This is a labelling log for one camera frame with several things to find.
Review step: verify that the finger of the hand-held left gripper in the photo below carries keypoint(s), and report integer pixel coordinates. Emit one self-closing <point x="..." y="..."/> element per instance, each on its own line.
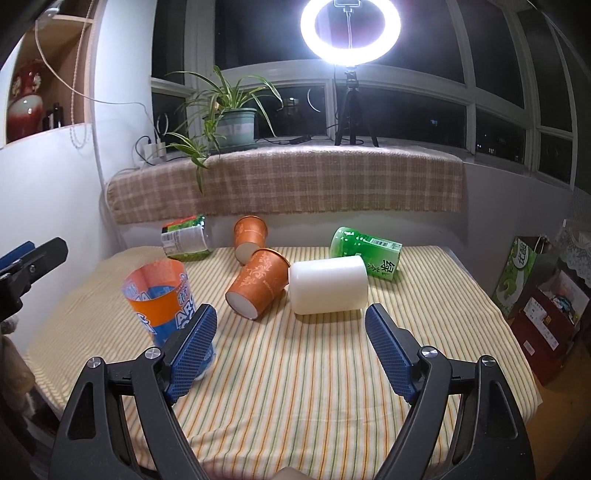
<point x="18" y="253"/>
<point x="46" y="256"/>

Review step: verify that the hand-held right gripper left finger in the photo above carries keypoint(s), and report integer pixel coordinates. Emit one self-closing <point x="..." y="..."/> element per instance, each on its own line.
<point x="194" y="350"/>

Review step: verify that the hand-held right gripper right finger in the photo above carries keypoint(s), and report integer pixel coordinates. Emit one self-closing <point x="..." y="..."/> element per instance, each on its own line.
<point x="388" y="355"/>

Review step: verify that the blue and orange plastic cup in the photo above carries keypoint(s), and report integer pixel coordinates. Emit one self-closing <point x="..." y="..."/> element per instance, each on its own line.
<point x="157" y="295"/>

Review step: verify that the orange patterned paper cup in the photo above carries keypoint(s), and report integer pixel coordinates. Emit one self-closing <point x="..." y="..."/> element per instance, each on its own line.
<point x="249" y="230"/>
<point x="258" y="281"/>

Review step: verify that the green and white labelled cup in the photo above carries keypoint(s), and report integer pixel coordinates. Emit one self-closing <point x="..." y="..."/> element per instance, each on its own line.
<point x="184" y="240"/>

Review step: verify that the striped yellow table cloth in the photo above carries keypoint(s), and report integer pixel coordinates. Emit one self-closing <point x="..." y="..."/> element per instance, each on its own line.
<point x="300" y="392"/>

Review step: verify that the green drink carton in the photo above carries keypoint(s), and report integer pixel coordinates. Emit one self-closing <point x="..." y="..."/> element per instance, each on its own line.
<point x="364" y="251"/>

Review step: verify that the beige fuzzy cloth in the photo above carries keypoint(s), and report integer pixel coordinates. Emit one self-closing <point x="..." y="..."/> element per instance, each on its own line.
<point x="11" y="369"/>

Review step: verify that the dark bottle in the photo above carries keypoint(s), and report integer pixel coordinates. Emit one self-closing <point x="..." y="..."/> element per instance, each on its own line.
<point x="53" y="117"/>

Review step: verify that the red ceramic vase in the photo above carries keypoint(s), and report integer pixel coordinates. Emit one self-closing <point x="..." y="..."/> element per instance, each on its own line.
<point x="25" y="106"/>

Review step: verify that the white power strip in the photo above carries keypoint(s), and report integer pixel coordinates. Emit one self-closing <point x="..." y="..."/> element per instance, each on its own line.
<point x="154" y="150"/>

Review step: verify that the red cardboard box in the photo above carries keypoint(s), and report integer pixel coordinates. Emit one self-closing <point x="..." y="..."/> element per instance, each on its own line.
<point x="540" y="337"/>

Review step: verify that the green paper bag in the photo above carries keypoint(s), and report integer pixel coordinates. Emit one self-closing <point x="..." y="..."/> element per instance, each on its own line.
<point x="521" y="277"/>

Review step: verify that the plaid brown cloth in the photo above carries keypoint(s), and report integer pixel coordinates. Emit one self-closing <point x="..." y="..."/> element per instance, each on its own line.
<point x="323" y="184"/>

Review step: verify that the white lace cloth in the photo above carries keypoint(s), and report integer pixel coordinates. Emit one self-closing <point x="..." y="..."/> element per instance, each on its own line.
<point x="577" y="249"/>

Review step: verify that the potted spider plant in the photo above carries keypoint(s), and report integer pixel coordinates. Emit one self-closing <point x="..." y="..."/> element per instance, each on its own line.
<point x="235" y="124"/>

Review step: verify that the black tripod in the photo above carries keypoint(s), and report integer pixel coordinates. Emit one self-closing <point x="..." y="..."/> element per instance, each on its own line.
<point x="351" y="92"/>

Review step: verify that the wooden wall shelf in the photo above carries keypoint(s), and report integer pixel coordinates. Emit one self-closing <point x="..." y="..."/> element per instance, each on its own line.
<point x="69" y="55"/>

